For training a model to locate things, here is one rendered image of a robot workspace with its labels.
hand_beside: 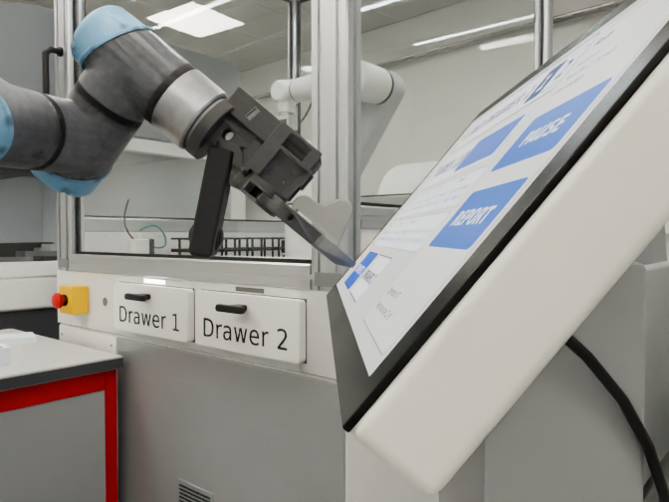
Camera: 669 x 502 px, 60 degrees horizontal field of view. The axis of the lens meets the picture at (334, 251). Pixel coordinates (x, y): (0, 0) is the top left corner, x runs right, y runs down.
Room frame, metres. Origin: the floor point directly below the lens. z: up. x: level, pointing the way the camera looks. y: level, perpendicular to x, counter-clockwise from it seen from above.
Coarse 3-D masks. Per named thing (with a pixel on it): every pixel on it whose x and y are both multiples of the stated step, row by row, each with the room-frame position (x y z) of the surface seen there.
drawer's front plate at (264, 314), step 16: (208, 304) 1.14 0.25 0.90; (256, 304) 1.06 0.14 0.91; (272, 304) 1.03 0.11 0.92; (288, 304) 1.00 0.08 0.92; (304, 304) 1.00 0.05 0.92; (224, 320) 1.11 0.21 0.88; (240, 320) 1.08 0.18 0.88; (256, 320) 1.06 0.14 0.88; (272, 320) 1.03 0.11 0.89; (288, 320) 1.00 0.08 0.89; (304, 320) 1.00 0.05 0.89; (240, 336) 1.08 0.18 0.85; (256, 336) 1.06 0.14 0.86; (272, 336) 1.03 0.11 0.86; (288, 336) 1.00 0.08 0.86; (304, 336) 1.00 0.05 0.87; (240, 352) 1.08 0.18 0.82; (256, 352) 1.06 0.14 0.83; (272, 352) 1.03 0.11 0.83; (288, 352) 1.00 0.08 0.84; (304, 352) 1.00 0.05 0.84
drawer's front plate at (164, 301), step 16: (128, 288) 1.33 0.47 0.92; (144, 288) 1.29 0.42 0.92; (160, 288) 1.25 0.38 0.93; (176, 288) 1.22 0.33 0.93; (128, 304) 1.33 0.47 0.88; (144, 304) 1.29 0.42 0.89; (160, 304) 1.25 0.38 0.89; (176, 304) 1.21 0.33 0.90; (192, 304) 1.20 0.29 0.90; (160, 320) 1.25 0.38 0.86; (176, 320) 1.21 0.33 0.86; (192, 320) 1.20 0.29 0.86; (160, 336) 1.25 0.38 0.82; (176, 336) 1.21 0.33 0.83; (192, 336) 1.20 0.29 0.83
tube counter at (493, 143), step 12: (516, 120) 0.43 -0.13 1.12; (492, 132) 0.49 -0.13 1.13; (504, 132) 0.43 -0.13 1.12; (516, 132) 0.39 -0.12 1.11; (480, 144) 0.50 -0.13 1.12; (492, 144) 0.44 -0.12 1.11; (504, 144) 0.39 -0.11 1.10; (468, 156) 0.51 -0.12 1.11; (480, 156) 0.45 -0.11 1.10; (456, 168) 0.53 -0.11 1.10
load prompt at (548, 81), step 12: (564, 60) 0.43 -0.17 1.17; (576, 60) 0.39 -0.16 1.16; (552, 72) 0.45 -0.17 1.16; (564, 72) 0.39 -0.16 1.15; (528, 84) 0.52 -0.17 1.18; (540, 84) 0.46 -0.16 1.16; (552, 84) 0.41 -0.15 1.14; (516, 96) 0.54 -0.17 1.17; (528, 96) 0.47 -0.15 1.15; (540, 96) 0.41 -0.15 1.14; (504, 108) 0.55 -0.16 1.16; (516, 108) 0.48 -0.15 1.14; (480, 120) 0.67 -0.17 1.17; (492, 120) 0.56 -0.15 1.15; (504, 120) 0.49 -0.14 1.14; (468, 132) 0.68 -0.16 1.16; (480, 132) 0.57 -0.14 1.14
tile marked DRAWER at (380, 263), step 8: (384, 256) 0.51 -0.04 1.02; (376, 264) 0.52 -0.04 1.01; (384, 264) 0.47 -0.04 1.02; (368, 272) 0.53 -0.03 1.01; (376, 272) 0.48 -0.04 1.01; (360, 280) 0.54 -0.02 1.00; (368, 280) 0.49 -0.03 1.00; (352, 288) 0.55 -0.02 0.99; (360, 288) 0.49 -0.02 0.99; (352, 296) 0.50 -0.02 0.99; (360, 296) 0.46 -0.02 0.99
